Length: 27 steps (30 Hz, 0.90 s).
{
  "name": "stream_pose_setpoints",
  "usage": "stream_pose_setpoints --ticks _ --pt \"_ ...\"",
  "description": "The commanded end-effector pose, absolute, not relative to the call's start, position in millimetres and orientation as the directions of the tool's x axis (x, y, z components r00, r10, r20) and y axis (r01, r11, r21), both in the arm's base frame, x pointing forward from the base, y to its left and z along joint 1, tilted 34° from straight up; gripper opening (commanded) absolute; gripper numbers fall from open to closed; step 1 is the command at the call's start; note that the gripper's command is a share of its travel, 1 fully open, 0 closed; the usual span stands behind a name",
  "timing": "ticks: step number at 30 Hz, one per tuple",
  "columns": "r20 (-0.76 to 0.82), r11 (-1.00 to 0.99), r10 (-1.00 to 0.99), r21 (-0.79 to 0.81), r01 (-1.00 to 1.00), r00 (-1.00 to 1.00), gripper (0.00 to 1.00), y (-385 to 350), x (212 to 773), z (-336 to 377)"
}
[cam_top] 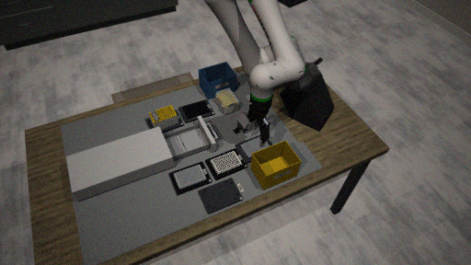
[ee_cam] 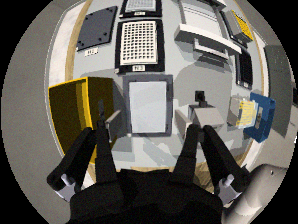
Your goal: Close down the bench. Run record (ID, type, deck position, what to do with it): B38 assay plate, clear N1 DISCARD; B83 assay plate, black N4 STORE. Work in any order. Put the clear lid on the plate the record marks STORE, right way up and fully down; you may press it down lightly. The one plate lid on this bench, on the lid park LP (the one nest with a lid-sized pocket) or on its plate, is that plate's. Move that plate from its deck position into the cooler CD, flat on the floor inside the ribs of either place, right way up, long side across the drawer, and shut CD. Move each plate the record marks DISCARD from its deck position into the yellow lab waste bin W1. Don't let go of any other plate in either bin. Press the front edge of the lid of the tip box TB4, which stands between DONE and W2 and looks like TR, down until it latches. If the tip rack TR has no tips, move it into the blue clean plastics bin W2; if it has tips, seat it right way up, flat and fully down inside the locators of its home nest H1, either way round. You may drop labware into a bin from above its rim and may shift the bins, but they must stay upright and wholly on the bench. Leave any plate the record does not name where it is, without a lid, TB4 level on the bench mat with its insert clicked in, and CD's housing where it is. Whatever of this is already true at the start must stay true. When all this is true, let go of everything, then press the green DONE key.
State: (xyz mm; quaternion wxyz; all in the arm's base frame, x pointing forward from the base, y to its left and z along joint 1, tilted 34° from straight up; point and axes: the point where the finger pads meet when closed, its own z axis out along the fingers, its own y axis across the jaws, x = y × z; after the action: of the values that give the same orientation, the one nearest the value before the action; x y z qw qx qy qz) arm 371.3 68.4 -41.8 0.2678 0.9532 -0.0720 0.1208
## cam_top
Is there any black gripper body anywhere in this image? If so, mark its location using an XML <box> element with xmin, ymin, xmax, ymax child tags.
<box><xmin>251</xmin><ymin>108</ymin><xmax>269</xmax><ymax>122</ymax></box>

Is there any yellow bin with label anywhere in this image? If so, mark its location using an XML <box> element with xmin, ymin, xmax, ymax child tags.
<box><xmin>250</xmin><ymin>140</ymin><xmax>302</xmax><ymax>190</ymax></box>

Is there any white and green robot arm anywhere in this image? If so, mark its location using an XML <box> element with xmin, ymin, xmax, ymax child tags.
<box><xmin>204</xmin><ymin>0</ymin><xmax>323</xmax><ymax>111</ymax></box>

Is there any dark blue open bin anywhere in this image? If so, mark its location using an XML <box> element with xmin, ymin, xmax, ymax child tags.
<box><xmin>199</xmin><ymin>62</ymin><xmax>236</xmax><ymax>99</ymax></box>

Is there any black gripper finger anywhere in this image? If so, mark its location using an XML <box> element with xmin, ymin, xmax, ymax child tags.
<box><xmin>257</xmin><ymin>116</ymin><xmax>270</xmax><ymax>147</ymax></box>
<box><xmin>247</xmin><ymin>105</ymin><xmax>256</xmax><ymax>132</ymax></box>

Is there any grey bench mat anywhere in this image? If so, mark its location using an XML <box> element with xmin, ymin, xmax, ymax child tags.
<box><xmin>60</xmin><ymin>71</ymin><xmax>323</xmax><ymax>265</ymax></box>

